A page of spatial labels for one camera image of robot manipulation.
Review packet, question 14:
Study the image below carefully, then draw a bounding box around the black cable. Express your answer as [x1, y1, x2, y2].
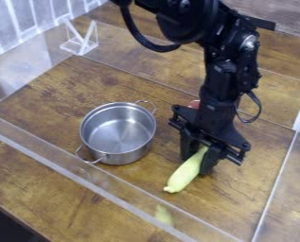
[120, 0, 183, 54]

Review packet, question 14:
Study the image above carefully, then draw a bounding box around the red toy mushroom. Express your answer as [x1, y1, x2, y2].
[188, 99, 200, 109]

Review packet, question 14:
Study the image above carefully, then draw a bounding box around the clear acrylic front barrier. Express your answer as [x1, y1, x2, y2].
[0, 118, 242, 242]

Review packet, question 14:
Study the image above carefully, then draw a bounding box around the stainless steel pot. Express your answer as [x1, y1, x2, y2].
[76, 100, 157, 165]

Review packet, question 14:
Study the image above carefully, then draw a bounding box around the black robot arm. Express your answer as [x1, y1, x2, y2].
[111, 0, 262, 175]

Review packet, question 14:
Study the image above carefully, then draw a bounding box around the black strip on table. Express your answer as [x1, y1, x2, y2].
[244, 16, 277, 31]

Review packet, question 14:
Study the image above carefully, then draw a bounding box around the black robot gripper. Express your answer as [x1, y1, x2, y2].
[170, 89, 251, 176]

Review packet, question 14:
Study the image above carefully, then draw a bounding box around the clear acrylic triangular stand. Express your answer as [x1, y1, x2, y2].
[60, 20, 100, 56]

